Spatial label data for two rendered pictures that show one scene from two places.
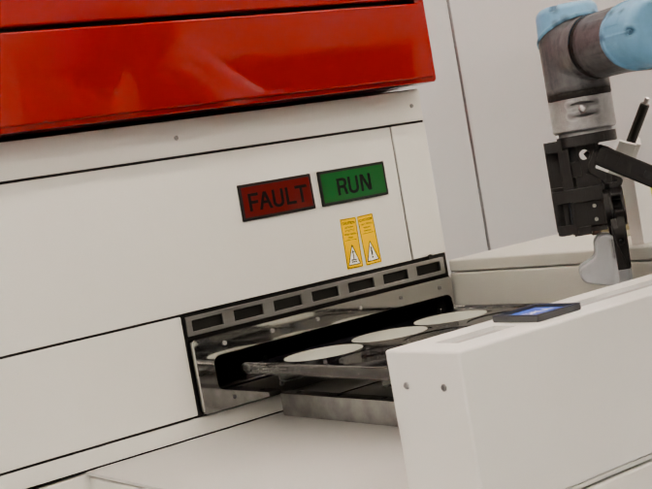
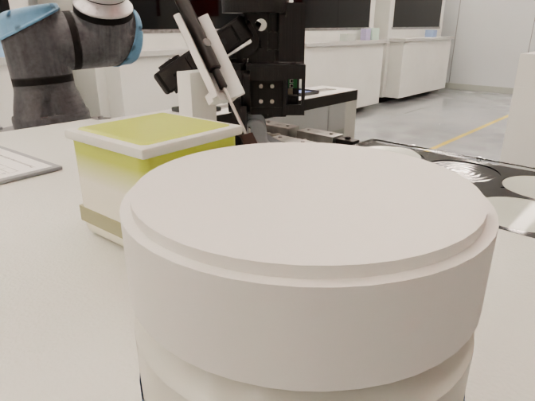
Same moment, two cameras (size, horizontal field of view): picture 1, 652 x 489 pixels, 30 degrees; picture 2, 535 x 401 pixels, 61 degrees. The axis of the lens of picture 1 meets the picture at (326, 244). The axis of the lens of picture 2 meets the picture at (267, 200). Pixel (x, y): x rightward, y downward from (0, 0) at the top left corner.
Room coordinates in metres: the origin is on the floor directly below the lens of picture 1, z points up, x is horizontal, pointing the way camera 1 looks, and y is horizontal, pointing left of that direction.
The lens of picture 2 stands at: (1.96, -0.42, 1.09)
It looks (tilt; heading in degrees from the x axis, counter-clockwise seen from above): 21 degrees down; 169
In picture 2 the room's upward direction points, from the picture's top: straight up
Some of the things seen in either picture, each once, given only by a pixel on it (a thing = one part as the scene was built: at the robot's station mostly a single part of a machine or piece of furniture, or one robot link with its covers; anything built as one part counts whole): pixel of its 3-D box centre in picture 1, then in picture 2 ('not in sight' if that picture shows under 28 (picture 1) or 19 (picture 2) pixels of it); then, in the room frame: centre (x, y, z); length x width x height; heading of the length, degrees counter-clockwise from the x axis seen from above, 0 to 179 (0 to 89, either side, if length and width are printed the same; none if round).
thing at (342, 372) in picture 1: (329, 371); (476, 161); (1.38, 0.02, 0.90); 0.37 x 0.01 x 0.01; 36
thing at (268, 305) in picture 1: (324, 293); not in sight; (1.65, 0.01, 0.96); 0.44 x 0.01 x 0.02; 126
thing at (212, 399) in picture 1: (334, 340); not in sight; (1.65, 0.01, 0.89); 0.44 x 0.02 x 0.10; 126
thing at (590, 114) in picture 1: (582, 116); not in sight; (1.45, -0.33, 1.13); 0.08 x 0.08 x 0.05
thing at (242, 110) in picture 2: not in sight; (240, 118); (1.47, -0.35, 0.99); 0.05 x 0.02 x 0.09; 170
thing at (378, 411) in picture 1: (410, 412); not in sight; (1.37, -0.06, 0.84); 0.50 x 0.02 x 0.03; 36
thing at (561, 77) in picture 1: (573, 50); not in sight; (1.45, -0.33, 1.21); 0.09 x 0.08 x 0.11; 23
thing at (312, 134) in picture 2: not in sight; (319, 138); (1.19, -0.17, 0.89); 0.08 x 0.03 x 0.03; 36
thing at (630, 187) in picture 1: (626, 191); (208, 92); (1.54, -0.39, 1.03); 0.06 x 0.04 x 0.13; 36
